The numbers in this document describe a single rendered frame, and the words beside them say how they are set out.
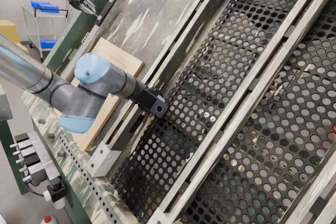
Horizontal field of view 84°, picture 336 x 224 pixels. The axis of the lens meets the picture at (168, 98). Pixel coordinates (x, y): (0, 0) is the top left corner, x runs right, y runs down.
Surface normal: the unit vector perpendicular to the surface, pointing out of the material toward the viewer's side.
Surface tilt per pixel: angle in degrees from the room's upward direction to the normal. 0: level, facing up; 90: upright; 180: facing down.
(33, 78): 93
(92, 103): 73
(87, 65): 54
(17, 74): 105
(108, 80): 84
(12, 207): 0
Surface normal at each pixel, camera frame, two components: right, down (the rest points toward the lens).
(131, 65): -0.46, -0.29
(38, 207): 0.18, -0.84
